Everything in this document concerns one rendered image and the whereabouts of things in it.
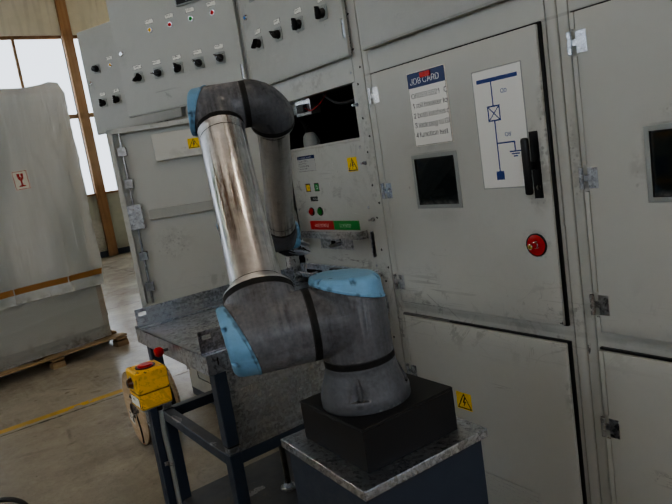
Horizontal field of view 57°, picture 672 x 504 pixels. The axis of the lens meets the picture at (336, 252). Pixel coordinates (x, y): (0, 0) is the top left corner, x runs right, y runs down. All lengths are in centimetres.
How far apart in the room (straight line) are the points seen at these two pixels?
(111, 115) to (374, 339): 264
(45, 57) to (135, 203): 1105
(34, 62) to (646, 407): 1281
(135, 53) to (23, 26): 1066
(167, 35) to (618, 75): 194
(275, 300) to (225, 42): 166
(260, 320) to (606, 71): 90
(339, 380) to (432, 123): 85
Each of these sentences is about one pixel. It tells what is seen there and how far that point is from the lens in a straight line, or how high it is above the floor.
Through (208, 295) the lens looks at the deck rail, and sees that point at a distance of 240.
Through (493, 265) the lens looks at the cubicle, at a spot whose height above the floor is 99.
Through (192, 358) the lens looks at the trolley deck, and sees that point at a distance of 189.
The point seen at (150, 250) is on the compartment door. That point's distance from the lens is 267.
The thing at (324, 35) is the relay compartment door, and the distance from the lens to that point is 216.
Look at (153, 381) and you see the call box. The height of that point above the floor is 87.
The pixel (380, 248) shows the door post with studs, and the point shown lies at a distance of 209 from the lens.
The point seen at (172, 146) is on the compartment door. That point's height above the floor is 148.
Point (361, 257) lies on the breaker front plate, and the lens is 225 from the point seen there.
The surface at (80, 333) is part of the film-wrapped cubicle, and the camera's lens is 565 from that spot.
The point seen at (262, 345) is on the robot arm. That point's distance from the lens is 119.
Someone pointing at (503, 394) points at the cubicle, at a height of 61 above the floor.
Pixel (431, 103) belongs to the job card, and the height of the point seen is 145.
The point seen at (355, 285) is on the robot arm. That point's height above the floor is 110.
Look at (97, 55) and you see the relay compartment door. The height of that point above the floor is 206.
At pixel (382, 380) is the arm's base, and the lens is 125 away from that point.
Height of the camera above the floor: 135
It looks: 9 degrees down
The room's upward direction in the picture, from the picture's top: 9 degrees counter-clockwise
